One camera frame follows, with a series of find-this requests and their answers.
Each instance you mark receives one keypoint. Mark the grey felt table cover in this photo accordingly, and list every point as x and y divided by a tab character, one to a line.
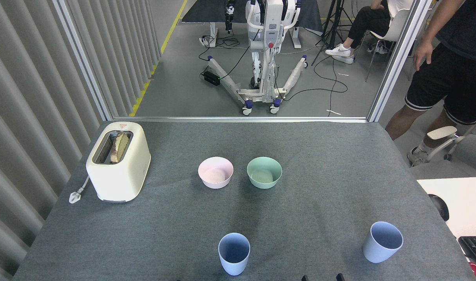
238	210

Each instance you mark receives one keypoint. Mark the white chair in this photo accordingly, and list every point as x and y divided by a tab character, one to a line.
396	27

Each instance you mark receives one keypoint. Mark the silver frame post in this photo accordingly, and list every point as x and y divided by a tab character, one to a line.
82	58
398	58

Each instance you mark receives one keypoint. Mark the green bowl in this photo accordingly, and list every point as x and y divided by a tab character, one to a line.
264	174

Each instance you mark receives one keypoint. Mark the blue plastic cup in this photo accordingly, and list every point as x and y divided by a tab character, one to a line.
378	251
234	265

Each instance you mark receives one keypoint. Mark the black tripod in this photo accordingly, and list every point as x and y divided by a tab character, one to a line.
333	23

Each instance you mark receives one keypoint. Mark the toasted bread slice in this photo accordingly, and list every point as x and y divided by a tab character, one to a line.
119	147

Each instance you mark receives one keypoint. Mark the black computer mouse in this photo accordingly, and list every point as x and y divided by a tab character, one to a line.
441	207

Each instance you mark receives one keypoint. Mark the pink bowl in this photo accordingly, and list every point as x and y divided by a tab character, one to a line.
215	173

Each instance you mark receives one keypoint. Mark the seated person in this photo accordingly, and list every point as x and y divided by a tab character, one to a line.
368	19

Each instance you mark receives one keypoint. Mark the grey office chair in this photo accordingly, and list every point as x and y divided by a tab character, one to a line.
470	154

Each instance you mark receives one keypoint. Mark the silver frame rail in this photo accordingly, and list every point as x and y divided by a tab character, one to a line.
261	119

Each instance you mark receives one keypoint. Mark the white desk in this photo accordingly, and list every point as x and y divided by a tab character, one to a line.
456	203

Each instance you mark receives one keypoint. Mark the person's right forearm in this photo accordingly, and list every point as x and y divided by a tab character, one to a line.
437	19

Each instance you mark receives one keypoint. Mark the person's right hand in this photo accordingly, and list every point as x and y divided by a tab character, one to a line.
423	52

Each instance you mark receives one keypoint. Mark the cream toaster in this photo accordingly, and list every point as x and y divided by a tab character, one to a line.
119	179

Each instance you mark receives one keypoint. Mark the white stand on wheels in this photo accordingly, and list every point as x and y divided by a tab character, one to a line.
270	35

